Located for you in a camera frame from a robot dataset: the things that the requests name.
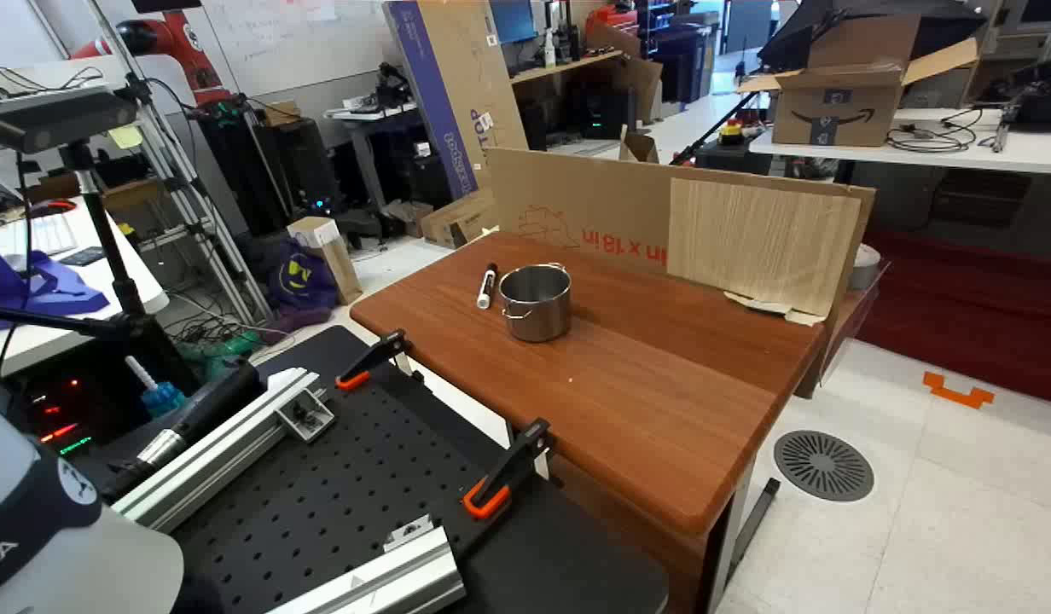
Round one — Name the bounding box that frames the black marker white label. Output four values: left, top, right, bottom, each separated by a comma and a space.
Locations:
474, 262, 503, 313

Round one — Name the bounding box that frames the silver metal pot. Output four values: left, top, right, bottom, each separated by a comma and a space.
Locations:
495, 258, 575, 345

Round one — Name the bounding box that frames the brown cardboard sheet red print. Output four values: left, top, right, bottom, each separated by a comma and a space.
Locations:
482, 146, 879, 277

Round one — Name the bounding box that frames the wooden table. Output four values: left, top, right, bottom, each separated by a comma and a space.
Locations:
348, 231, 831, 614

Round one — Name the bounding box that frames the black clamp orange tip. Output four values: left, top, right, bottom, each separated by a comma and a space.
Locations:
331, 327, 417, 397
462, 418, 556, 526

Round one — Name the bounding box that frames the small tan cardboard box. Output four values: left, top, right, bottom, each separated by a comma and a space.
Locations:
282, 216, 366, 308

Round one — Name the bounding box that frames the tall cardboard box purple side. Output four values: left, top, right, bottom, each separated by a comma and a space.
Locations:
384, 0, 531, 203

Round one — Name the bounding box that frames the pale corrugated cardboard panel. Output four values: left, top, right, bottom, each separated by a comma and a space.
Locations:
665, 170, 864, 330

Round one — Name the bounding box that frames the black perforated breadboard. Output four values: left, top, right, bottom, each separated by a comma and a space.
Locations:
164, 320, 673, 614

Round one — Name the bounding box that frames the round metal floor drain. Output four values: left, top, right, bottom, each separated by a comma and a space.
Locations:
772, 425, 877, 506

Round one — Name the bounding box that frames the open cardboard shipping box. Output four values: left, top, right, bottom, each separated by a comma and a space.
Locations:
737, 15, 983, 150

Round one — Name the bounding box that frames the black photo softbox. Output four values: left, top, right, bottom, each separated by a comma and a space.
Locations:
756, 0, 988, 75

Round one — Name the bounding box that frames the black tripod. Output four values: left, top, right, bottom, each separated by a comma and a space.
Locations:
9, 141, 152, 345

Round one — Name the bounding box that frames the black control box with lights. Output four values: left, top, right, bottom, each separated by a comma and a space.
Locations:
0, 317, 265, 506

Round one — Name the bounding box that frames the red carpet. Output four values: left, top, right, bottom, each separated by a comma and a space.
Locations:
856, 221, 1051, 410

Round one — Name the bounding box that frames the purple cloth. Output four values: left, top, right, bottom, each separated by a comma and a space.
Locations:
0, 231, 111, 333

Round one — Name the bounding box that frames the white work table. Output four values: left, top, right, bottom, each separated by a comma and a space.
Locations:
746, 105, 1051, 180

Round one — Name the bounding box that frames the aluminium extrusion rail with bracket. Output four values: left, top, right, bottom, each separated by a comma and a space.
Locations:
111, 364, 336, 535

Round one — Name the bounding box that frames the metal shelf frame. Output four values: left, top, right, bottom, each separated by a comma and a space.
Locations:
93, 0, 274, 327

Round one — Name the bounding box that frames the black camera on tripod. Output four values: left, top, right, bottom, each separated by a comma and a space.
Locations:
0, 84, 142, 150

